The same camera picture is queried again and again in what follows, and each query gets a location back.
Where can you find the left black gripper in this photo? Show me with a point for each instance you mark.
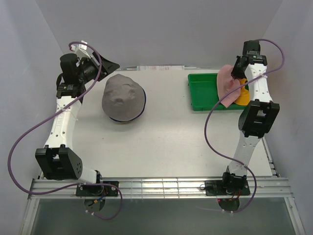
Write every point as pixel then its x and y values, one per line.
pixel 107 67

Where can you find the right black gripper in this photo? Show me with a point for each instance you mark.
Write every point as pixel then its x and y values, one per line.
pixel 234 73

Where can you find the pink bucket hat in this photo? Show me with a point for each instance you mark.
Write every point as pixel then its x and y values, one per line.
pixel 225 84

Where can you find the yellow bucket hat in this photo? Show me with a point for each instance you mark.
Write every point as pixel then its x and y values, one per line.
pixel 240 96

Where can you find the blue bucket hat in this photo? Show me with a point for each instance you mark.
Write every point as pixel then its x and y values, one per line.
pixel 125 106

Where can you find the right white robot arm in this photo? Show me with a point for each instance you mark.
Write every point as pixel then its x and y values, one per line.
pixel 256 119

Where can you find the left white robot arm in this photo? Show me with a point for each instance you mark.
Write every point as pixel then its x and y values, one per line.
pixel 57 159

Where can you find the green plastic tray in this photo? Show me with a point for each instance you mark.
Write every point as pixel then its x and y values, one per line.
pixel 203 91

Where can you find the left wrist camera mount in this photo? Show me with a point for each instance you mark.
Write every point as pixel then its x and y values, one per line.
pixel 80 50

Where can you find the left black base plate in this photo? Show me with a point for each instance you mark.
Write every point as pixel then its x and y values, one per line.
pixel 98 191

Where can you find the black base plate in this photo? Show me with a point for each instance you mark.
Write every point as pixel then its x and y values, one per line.
pixel 98 191
pixel 218 188

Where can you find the aluminium rail frame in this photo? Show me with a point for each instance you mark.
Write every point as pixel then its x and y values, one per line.
pixel 161 162

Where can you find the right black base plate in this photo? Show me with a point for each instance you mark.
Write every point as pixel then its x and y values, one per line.
pixel 218 188

